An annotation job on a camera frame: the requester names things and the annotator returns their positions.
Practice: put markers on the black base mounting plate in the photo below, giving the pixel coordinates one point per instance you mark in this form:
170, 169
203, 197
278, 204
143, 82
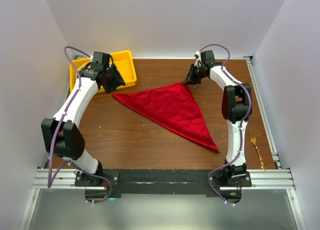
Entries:
156, 181

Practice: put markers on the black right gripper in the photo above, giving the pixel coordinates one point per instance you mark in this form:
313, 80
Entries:
191, 77

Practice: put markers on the round woven coaster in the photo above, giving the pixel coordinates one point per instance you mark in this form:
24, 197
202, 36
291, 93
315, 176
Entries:
82, 65

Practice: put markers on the gold fork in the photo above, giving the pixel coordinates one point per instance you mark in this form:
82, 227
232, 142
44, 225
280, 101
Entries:
254, 142

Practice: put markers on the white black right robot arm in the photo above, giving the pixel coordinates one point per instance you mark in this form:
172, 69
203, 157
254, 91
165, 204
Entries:
236, 109

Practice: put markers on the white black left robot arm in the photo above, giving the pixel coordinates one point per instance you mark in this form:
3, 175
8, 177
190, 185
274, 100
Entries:
61, 133

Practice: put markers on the yellow plastic tray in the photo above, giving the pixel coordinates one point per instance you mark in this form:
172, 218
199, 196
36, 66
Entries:
124, 62

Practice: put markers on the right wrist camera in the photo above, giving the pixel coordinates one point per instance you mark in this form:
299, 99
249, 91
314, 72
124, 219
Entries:
197, 56

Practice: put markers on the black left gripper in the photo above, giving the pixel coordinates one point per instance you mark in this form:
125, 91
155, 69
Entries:
118, 80

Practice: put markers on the red cloth napkin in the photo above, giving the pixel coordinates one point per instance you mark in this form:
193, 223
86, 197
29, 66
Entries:
174, 108

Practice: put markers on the aluminium frame rail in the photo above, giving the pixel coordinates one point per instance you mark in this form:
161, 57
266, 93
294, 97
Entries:
122, 139

